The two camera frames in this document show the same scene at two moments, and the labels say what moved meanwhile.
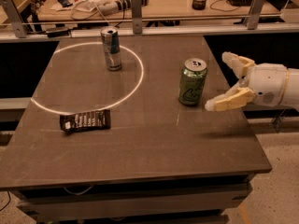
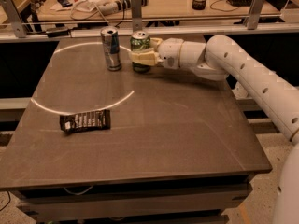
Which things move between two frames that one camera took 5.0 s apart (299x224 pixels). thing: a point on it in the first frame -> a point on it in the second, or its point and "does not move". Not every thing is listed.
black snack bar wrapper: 97,119 does not move
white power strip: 120,6 does not move
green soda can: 192,81 -> 140,40
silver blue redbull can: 110,37 does not move
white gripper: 270,82 -> 169,53
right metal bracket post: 253,15 does not move
